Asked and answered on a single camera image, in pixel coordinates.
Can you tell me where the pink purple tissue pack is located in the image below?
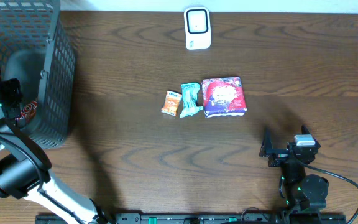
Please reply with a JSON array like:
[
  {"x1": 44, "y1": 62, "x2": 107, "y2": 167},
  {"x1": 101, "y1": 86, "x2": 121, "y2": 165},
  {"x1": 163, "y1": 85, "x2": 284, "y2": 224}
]
[{"x1": 201, "y1": 77, "x2": 247, "y2": 118}]

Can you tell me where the teal snack wrapper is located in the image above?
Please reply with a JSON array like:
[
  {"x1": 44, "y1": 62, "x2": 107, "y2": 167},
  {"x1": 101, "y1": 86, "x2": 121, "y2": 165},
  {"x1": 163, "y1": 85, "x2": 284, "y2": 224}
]
[{"x1": 180, "y1": 83, "x2": 203, "y2": 118}]

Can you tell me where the orange snack packet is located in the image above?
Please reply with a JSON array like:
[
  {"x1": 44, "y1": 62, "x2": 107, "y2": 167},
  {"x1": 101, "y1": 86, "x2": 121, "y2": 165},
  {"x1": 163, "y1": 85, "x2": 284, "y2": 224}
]
[{"x1": 161, "y1": 91, "x2": 182, "y2": 116}]

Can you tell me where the red chocolate bar wrapper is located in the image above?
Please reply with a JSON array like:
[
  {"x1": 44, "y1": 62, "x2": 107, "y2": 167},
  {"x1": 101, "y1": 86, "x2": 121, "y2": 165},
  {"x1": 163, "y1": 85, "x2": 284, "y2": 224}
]
[{"x1": 16, "y1": 100, "x2": 38, "y2": 123}]

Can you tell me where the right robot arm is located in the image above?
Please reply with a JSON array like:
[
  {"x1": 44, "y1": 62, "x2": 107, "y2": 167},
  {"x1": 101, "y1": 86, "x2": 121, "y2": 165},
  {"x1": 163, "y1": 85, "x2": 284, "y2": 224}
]
[{"x1": 259, "y1": 126, "x2": 329, "y2": 224}]

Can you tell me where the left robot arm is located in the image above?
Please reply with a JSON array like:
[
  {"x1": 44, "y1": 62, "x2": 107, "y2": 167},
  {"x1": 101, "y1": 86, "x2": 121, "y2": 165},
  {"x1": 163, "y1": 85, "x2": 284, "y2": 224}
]
[{"x1": 0, "y1": 78, "x2": 112, "y2": 223}]

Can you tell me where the white barcode scanner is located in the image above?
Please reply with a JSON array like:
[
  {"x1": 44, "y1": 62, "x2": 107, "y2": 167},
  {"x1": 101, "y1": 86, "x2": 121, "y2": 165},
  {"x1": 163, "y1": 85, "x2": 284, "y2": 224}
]
[{"x1": 183, "y1": 7, "x2": 212, "y2": 50}]

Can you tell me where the grey plastic mesh basket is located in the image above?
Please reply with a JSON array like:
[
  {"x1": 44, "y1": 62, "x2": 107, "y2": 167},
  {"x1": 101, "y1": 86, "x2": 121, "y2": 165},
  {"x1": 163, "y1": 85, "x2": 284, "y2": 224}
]
[{"x1": 0, "y1": 0, "x2": 76, "y2": 149}]

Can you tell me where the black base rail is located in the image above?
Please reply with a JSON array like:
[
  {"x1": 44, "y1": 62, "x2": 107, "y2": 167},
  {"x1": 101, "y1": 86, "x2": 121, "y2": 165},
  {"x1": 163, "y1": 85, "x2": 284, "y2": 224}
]
[{"x1": 35, "y1": 212, "x2": 347, "y2": 224}]

